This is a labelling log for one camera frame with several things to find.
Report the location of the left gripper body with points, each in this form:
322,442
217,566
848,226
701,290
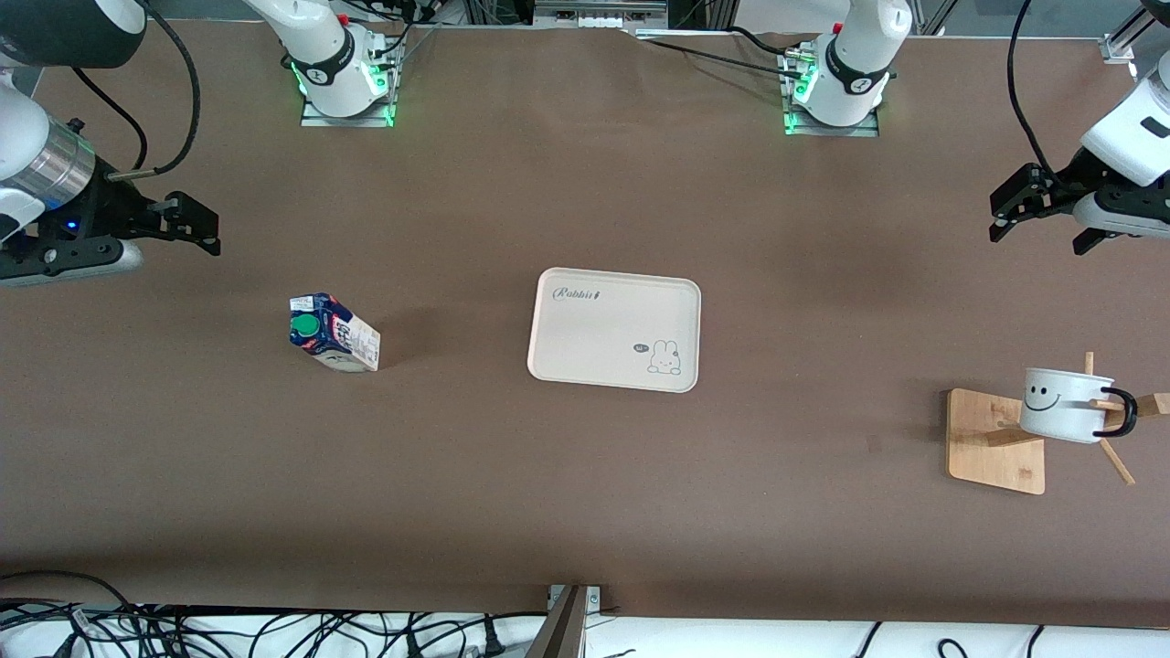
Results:
1070,182

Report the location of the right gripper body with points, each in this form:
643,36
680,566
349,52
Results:
108,209

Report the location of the wooden cup rack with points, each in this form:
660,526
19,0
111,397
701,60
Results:
996,457

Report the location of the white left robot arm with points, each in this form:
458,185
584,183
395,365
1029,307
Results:
859,55

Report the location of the metal frame fixture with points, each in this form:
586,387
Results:
599,14

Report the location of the aluminium frame corner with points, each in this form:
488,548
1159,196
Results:
1117,47

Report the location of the blue milk carton green cap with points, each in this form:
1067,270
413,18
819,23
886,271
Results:
338,338

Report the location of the beige rabbit print tray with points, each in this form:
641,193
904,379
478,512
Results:
612,338

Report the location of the metal camera post bracket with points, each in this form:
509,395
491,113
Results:
567,631

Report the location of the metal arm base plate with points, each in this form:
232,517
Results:
868,131
320,121

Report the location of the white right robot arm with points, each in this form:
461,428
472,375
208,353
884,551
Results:
18,128

